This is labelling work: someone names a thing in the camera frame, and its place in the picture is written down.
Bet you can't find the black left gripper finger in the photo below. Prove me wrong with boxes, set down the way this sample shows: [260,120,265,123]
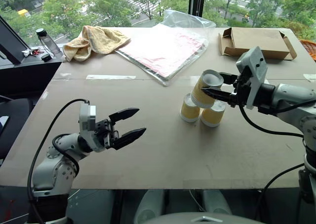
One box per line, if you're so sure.
[112,127,147,151]
[108,107,141,123]

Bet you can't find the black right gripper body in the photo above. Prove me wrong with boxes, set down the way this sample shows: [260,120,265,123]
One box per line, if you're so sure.
[230,68,255,108]

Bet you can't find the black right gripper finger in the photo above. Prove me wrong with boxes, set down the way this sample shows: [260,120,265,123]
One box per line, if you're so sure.
[200,87,235,104]
[218,72,238,86]

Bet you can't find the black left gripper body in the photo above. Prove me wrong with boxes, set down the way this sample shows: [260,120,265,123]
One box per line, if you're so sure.
[95,119,122,150]

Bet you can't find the yellow paper cup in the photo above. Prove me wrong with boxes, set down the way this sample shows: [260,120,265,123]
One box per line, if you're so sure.
[199,100,226,128]
[179,93,201,123]
[190,69,224,109]

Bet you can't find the long clear tape strip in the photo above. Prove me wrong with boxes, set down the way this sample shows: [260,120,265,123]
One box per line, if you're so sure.
[85,74,137,81]

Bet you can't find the flat brown cardboard box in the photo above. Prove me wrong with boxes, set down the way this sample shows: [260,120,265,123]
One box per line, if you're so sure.
[218,27,298,61]

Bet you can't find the grey rounded leg cover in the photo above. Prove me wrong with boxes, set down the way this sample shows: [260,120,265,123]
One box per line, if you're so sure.
[202,189,233,216]
[133,189,165,224]

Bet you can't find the clear bag with pink sheets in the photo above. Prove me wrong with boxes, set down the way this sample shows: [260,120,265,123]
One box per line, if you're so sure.
[115,9,217,87]

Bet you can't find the yellow cloth towel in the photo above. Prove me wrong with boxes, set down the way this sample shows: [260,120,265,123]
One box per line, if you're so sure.
[63,25,131,62]

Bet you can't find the orange woven basket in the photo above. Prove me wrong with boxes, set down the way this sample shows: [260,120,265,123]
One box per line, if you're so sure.
[299,39,316,61]

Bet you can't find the black chair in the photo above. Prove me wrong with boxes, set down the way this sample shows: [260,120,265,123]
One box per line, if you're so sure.
[0,95,38,166]

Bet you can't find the black side cabinet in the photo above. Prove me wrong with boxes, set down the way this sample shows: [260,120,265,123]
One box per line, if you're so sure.
[0,58,64,99]

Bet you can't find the clear bottle with black lid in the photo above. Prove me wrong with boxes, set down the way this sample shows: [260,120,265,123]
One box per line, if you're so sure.
[36,28,62,58]

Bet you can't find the keys with red tag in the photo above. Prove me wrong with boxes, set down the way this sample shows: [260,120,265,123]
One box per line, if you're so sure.
[21,47,45,57]

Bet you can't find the grey robot torso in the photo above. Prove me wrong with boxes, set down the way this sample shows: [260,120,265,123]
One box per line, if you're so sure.
[148,212,266,224]

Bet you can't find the black monitor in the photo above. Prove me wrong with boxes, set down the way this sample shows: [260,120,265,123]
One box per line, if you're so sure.
[0,15,32,65]

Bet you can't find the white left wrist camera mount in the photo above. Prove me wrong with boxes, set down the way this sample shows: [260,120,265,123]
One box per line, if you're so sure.
[78,102,109,153]

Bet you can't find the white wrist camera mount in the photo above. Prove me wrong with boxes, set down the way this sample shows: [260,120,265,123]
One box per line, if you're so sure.
[78,102,109,153]
[236,45,269,110]

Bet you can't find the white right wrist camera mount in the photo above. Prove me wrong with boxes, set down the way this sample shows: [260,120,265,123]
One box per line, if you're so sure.
[236,45,269,110]

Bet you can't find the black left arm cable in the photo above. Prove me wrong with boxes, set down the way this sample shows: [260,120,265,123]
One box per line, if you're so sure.
[27,98,91,224]

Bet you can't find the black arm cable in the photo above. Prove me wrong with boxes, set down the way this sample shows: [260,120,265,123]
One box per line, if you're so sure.
[238,99,316,221]
[27,98,91,224]

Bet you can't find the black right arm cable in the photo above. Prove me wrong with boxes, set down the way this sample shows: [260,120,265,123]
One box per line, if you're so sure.
[238,99,316,221]

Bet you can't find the black window frame post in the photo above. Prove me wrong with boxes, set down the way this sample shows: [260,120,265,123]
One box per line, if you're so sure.
[188,0,207,18]

